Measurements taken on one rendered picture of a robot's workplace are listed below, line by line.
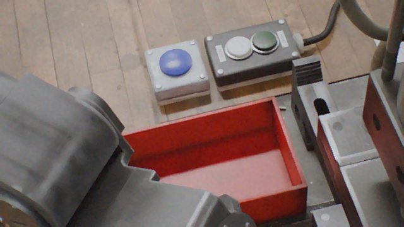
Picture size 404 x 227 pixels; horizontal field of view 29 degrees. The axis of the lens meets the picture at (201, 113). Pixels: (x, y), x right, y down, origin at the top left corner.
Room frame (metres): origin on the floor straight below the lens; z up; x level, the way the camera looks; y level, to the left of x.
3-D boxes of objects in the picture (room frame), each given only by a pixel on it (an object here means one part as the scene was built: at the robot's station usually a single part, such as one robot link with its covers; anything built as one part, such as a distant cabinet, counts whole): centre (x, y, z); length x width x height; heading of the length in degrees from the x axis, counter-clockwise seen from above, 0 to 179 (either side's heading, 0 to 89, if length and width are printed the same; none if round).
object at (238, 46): (0.60, -0.06, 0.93); 0.03 x 0.03 x 0.02
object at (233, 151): (0.43, 0.03, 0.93); 0.25 x 0.12 x 0.06; 97
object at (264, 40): (0.61, -0.09, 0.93); 0.03 x 0.03 x 0.02
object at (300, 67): (0.50, -0.12, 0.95); 0.06 x 0.03 x 0.09; 7
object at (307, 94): (0.43, -0.13, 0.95); 0.15 x 0.03 x 0.10; 7
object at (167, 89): (0.59, 0.02, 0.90); 0.07 x 0.07 x 0.06; 7
